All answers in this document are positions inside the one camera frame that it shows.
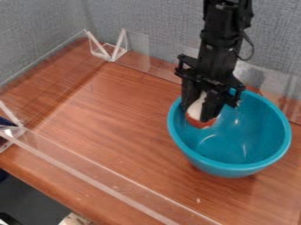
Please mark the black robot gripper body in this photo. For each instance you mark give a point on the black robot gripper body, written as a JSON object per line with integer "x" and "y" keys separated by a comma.
{"x": 211, "y": 68}

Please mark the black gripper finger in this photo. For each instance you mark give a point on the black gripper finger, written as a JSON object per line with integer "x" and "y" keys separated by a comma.
{"x": 212, "y": 101}
{"x": 190, "y": 93}

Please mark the white brown toy mushroom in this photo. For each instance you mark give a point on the white brown toy mushroom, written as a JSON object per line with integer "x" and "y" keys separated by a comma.
{"x": 192, "y": 113}

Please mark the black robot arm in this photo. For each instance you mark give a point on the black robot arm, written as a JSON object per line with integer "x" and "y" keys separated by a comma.
{"x": 227, "y": 18}

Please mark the blue plastic bowl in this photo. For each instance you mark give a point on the blue plastic bowl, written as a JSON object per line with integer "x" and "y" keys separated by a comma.
{"x": 246, "y": 141}

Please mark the clear acrylic back barrier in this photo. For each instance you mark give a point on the clear acrylic back barrier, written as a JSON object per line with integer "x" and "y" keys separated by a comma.
{"x": 155, "y": 57}

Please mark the clear acrylic barrier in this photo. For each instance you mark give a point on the clear acrylic barrier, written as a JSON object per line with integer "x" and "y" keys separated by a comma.
{"x": 155, "y": 57}
{"x": 135, "y": 195}
{"x": 9, "y": 76}

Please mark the clear acrylic left barrier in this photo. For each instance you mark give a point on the clear acrylic left barrier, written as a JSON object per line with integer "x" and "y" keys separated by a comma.
{"x": 9, "y": 76}

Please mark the clear acrylic front barrier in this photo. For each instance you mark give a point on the clear acrylic front barrier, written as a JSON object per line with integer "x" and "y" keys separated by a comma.
{"x": 135, "y": 195}

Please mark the clear acrylic corner bracket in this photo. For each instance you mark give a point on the clear acrylic corner bracket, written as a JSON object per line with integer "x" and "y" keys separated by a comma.
{"x": 109, "y": 52}

